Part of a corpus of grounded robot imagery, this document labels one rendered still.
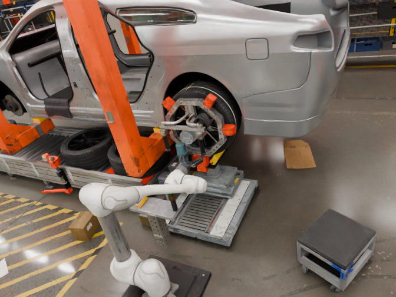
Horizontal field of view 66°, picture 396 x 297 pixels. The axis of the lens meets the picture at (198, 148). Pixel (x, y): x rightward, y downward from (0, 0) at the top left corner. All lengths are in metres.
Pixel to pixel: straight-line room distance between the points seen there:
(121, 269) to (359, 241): 1.54
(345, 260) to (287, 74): 1.29
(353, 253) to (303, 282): 0.45
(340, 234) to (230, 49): 1.53
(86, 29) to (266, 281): 2.21
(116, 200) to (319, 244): 1.38
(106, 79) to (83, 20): 0.42
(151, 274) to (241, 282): 0.81
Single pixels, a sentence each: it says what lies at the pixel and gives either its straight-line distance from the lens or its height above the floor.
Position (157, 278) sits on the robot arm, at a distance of 1.99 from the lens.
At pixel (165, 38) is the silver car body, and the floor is 1.60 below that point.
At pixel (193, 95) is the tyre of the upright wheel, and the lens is 2.60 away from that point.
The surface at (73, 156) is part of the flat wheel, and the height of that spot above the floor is 0.48.
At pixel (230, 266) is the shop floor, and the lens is 2.60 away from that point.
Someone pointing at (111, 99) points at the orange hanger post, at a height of 1.29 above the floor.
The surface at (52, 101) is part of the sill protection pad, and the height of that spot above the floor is 0.98.
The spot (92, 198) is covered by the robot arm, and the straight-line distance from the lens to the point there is 1.72.
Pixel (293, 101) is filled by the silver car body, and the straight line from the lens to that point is 2.42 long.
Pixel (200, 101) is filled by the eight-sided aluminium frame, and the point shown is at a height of 1.12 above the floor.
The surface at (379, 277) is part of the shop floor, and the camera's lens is 2.63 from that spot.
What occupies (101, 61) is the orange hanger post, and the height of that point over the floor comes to 1.58.
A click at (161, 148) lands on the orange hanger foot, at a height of 0.59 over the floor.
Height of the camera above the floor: 2.07
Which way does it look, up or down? 31 degrees down
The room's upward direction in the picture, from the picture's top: 12 degrees counter-clockwise
